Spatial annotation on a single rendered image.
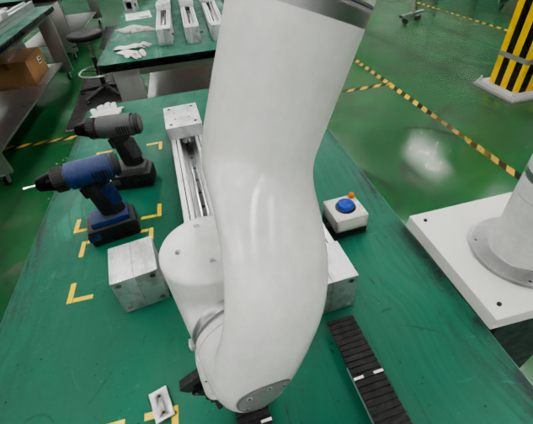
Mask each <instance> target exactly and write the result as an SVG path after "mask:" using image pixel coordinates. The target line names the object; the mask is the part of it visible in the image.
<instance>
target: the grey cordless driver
mask: <svg viewBox="0 0 533 424"><path fill-rule="evenodd" d="M142 131H143V123H142V120H141V116H140V115H139V114H138V113H137V112H135V113H123V114H111V115H103V116H97V117H96V118H94V117H93V118H86V120H85V121H84V122H82V123H80V124H78V125H75V126H74V130H66V133H72V132H75V133H76V135H78V136H84V137H89V138H90V139H92V140H96V139H108V138H109V139H108V142H109V144H110V145H111V147H112V148H113V149H114V148H115V149H116V150H117V152H118V154H119V156H120V158H121V160H120V161H119V162H120V166H121V169H122V173H121V176H118V175H115V178H112V179H110V181H111V182H112V183H113V184H114V186H115V187H116V189H117V190H124V189H131V188H143V187H150V186H153V185H154V183H155V179H156V175H157V171H156V168H155V166H154V163H153V161H148V159H147V158H146V157H142V156H141V155H142V152H141V149H140V148H139V146H138V145H137V143H136V141H135V139H134V137H133V136H131V135H136V133H137V134H141V133H142Z"/></svg>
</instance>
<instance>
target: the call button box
mask: <svg viewBox="0 0 533 424"><path fill-rule="evenodd" d="M340 199H349V197H348V195H347V196H343V197H340V198H336V199H330V200H327V201H324V202H323V211H322V212H323V214H322V220H323V221H324V225H325V227H326V228H327V230H330V232H331V233H332V235H333V237H334V239H335V240H338V239H341V238H345V237H348V236H353V235H357V234H359V233H363V232H365V231H366V225H367V220H368V213H367V212H366V210H365V209H364V207H363V206H362V205H361V204H360V202H359V201H358V200H357V199H356V197H354V198H353V199H351V200H352V201H354V208H353V209H352V210H351V211H342V210H340V209H338V207H337V202H338V201H339V200H340Z"/></svg>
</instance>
